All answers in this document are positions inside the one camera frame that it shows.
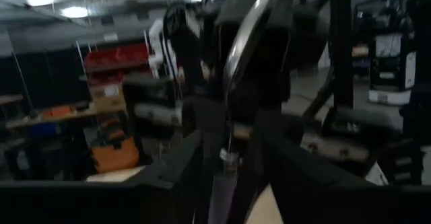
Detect silver spoon lavender handle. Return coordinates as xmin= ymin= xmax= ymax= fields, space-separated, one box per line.
xmin=207 ymin=0 xmax=287 ymax=224

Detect white and black cart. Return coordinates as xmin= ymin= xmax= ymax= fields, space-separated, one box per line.
xmin=368 ymin=32 xmax=417 ymax=106

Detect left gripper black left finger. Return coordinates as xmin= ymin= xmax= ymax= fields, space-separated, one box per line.
xmin=0 ymin=131 xmax=216 ymax=224

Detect cardboard box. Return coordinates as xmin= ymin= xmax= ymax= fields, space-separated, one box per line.
xmin=90 ymin=84 xmax=127 ymax=114

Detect red storage bins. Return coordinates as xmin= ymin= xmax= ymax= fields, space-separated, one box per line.
xmin=84 ymin=44 xmax=152 ymax=83

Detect black aluminium table frame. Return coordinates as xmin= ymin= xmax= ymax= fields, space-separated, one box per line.
xmin=331 ymin=0 xmax=354 ymax=109

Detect orange bag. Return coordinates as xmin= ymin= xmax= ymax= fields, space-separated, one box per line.
xmin=90 ymin=129 xmax=141 ymax=173

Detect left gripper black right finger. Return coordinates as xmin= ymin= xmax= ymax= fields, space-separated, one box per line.
xmin=239 ymin=133 xmax=431 ymax=224

